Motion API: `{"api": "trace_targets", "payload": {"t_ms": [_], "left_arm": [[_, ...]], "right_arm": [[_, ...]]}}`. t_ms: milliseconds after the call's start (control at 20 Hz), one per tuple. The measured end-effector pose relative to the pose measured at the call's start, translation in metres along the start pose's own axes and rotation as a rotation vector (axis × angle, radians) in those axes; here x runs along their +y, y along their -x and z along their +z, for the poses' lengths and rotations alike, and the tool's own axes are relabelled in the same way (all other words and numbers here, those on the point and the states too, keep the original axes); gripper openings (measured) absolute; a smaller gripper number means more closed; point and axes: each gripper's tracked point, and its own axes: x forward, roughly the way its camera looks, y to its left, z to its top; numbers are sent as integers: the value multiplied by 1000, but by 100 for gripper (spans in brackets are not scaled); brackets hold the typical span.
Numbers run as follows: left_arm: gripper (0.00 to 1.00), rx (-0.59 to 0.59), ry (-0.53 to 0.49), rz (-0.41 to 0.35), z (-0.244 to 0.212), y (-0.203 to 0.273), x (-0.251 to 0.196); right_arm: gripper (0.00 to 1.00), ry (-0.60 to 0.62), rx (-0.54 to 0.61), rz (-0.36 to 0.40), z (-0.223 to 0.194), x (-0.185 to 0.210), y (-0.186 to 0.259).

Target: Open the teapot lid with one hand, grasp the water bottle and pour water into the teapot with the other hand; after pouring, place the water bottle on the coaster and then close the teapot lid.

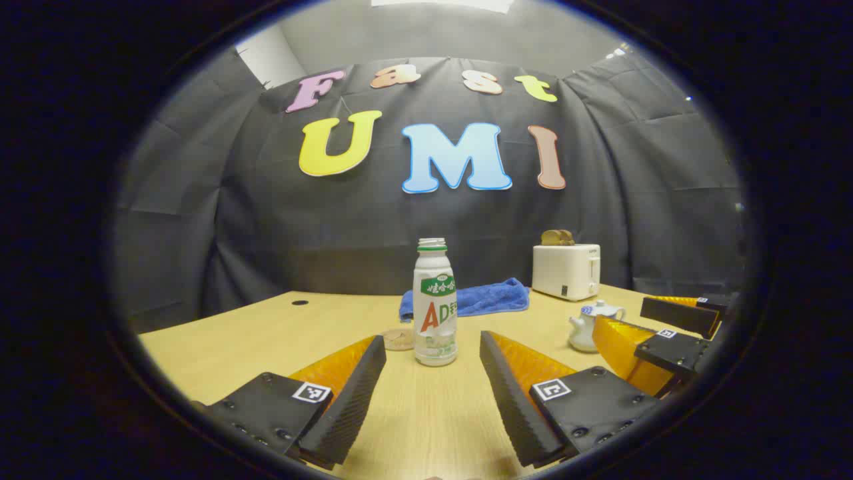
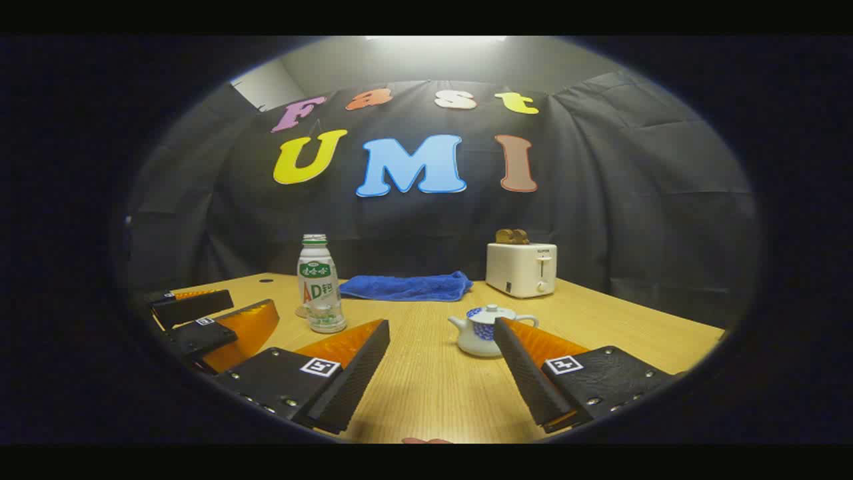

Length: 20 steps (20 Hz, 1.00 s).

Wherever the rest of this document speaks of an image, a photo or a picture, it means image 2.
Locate blue towel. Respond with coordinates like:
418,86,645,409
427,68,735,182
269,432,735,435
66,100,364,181
339,270,474,303

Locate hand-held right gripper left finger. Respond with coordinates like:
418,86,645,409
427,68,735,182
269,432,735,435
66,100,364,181
213,319,391,435

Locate white blue-patterned teacup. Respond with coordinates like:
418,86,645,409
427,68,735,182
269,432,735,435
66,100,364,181
448,311,540,359

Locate white toaster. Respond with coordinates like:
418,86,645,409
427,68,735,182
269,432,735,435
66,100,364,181
485,241,558,299

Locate black backdrop cloth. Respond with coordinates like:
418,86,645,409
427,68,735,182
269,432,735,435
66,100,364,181
127,70,761,329

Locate white water bottle green label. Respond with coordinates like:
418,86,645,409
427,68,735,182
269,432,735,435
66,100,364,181
297,233,348,335

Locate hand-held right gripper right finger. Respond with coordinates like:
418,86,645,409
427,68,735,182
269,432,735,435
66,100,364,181
493,317,674,435

